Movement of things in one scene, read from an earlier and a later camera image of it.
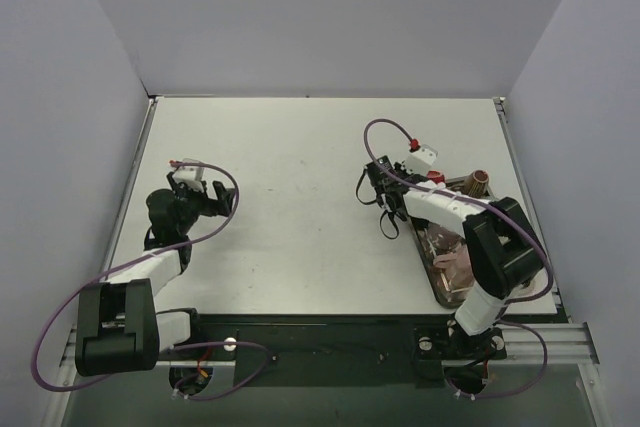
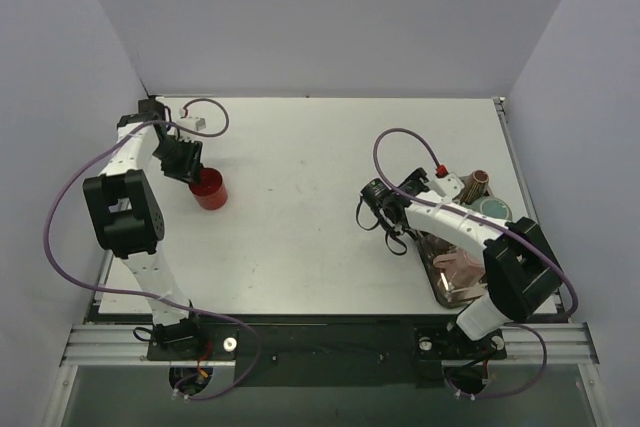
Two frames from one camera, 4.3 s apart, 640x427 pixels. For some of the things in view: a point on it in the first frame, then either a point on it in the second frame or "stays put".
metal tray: [445, 258] stays put
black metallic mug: [475, 183] stays put
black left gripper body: [208, 199] → [185, 165]
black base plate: [342, 350] stays put
